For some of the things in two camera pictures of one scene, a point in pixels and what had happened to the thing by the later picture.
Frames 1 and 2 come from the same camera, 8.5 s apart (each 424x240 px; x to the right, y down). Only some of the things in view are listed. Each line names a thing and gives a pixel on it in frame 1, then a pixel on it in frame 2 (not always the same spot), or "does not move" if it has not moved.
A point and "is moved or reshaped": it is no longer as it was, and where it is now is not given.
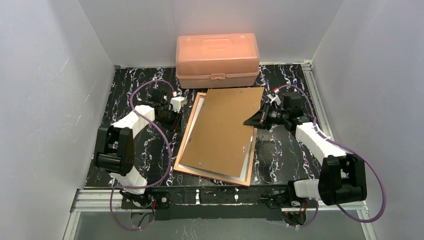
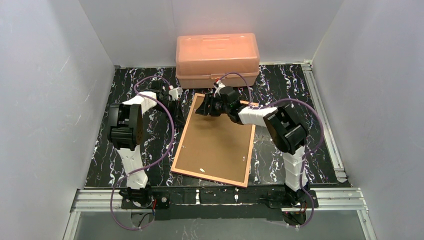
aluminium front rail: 97,200 does not move
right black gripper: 263,115 → 209,107
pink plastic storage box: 207,60 does not move
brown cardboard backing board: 219,141 is moved or reshaped
